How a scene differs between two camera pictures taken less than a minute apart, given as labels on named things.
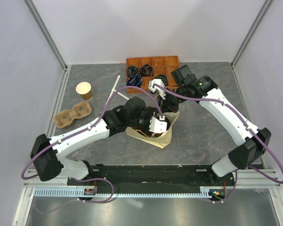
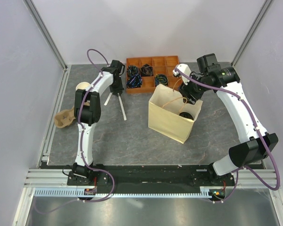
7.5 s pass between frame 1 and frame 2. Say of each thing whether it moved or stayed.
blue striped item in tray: stayed
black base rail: stayed
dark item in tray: stayed
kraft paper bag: moved
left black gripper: moved
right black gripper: moved
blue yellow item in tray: stayed
